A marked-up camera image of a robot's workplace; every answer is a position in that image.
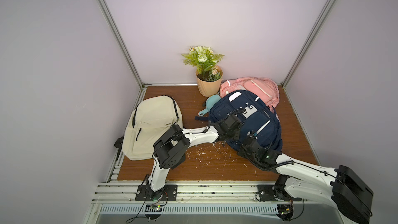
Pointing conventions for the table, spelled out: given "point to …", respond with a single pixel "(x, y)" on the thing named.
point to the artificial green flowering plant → (205, 61)
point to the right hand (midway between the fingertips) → (239, 140)
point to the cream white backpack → (150, 120)
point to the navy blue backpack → (258, 118)
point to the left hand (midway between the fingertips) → (241, 132)
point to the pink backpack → (265, 88)
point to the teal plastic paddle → (211, 100)
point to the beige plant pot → (209, 88)
